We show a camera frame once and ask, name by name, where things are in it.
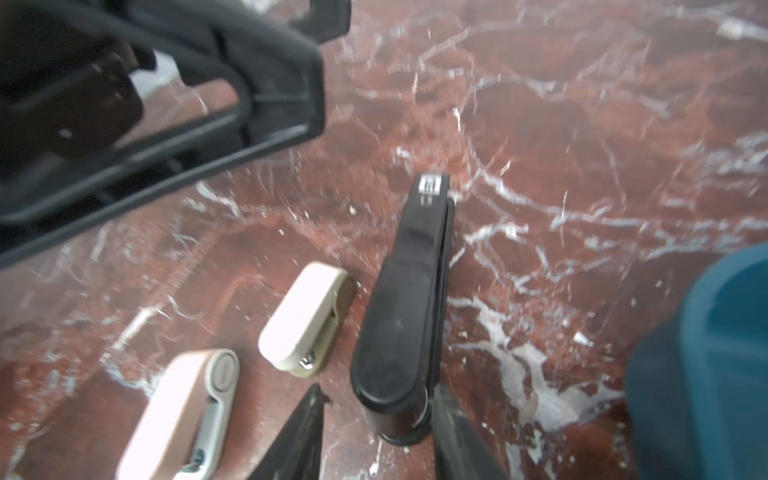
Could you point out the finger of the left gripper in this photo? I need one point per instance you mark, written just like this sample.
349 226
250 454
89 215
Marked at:
325 20

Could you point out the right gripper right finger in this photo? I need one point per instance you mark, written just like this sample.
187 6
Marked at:
460 452

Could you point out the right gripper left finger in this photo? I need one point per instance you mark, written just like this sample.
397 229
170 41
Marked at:
296 452

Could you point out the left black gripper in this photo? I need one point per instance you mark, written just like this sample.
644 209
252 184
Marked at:
76 148

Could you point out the beige stapler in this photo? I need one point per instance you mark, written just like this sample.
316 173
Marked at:
301 332

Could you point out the black stapler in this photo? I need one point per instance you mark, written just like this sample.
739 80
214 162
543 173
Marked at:
396 361

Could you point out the teal plastic tray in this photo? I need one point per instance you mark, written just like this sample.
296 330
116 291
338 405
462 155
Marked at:
696 386

